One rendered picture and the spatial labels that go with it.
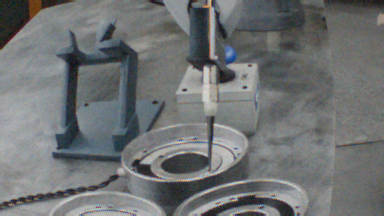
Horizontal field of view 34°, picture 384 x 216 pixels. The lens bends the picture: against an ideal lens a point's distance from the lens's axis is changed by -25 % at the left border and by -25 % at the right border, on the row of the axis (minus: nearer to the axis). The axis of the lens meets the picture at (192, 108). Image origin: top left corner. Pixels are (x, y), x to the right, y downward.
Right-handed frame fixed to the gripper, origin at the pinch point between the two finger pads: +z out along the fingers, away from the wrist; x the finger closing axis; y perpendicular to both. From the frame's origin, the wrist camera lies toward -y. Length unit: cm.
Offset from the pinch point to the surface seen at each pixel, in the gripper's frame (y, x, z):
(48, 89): 20.2, 27.2, 13.1
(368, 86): 208, -21, 94
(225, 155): -2.9, -0.8, 10.3
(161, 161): -4.2, 4.3, 10.1
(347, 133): 165, -9, 94
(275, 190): -10.3, -6.3, 9.9
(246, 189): -10.1, -3.9, 9.7
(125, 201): -12.3, 5.4, 9.7
